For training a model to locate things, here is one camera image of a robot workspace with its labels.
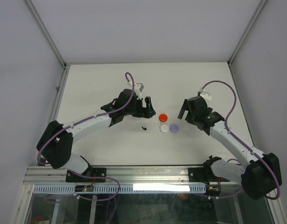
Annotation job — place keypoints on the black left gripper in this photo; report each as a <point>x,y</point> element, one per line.
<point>142,112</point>

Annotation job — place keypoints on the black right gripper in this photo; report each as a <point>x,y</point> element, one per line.
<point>184,107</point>

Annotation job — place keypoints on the orange earbud charging case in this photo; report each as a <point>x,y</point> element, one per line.
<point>163,118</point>

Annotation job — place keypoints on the purple earbud charging case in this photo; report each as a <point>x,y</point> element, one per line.
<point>174,128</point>

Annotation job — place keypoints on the white earbud charging case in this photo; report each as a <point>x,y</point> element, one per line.
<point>164,128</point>

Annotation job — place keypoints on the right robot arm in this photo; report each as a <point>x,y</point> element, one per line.
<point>257,173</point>

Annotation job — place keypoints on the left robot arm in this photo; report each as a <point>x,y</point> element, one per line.
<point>56,143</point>

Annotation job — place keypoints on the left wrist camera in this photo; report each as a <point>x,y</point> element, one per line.
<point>138,88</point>

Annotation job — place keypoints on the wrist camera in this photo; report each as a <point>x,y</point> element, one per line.
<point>138,88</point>
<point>205,95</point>

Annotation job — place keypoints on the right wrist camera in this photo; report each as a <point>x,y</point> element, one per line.
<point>205,95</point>

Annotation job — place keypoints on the aluminium mounting rail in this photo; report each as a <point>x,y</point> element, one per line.
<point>124,174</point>

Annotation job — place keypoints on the white slotted cable duct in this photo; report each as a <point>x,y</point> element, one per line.
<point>137,188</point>

